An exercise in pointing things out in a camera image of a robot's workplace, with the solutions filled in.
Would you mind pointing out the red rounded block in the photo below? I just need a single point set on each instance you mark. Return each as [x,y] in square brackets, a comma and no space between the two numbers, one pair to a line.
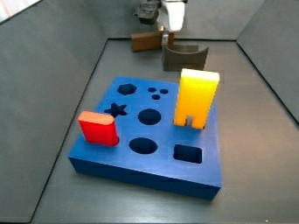
[99,128]

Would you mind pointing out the yellow slotted block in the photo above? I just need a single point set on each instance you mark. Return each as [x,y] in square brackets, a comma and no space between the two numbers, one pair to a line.
[195,96]

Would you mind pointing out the blue shape sorter block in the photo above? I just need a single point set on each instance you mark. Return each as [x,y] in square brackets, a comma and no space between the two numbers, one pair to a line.
[157,155]

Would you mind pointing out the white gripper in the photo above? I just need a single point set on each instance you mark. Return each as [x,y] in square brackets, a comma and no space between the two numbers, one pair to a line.
[171,16]

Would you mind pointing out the dark grey cradle fixture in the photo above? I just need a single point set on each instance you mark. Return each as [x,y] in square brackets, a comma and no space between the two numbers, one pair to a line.
[183,56]

